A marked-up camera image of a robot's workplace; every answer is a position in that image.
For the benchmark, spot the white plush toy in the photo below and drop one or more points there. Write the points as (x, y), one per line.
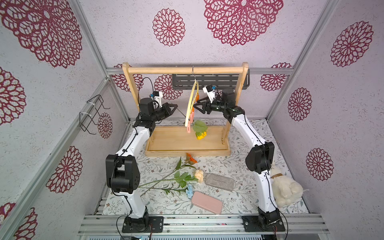
(285, 189)

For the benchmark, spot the yellow wavy clothes hanger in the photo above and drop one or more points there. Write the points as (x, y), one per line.
(191, 102)

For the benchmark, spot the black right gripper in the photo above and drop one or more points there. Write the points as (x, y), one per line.
(205, 107)

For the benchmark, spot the yellow sunflower with stem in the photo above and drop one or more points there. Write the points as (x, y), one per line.
(200, 129)

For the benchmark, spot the black wire wall rack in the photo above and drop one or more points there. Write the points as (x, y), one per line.
(86, 118)

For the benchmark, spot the grey felt pouch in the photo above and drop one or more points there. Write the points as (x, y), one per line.
(220, 182)

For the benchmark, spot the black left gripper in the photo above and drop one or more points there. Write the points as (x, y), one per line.
(167, 110)

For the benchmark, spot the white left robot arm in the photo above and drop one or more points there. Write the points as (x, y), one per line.
(122, 171)

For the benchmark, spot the blue flower with stem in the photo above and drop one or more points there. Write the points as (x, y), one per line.
(173, 189)

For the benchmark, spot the black wall shelf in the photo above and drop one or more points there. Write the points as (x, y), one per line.
(185, 81)

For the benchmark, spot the orange flower with stem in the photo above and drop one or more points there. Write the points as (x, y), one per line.
(165, 170)

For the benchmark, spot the wooden clothes rack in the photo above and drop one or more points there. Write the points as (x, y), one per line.
(175, 141)

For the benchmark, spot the pink case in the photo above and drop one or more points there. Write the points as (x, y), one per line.
(207, 203)

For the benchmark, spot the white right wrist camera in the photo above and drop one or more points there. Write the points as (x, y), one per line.
(209, 90)

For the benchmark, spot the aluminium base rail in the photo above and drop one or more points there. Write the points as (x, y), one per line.
(98, 225)

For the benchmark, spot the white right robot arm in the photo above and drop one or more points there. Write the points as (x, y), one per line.
(260, 156)

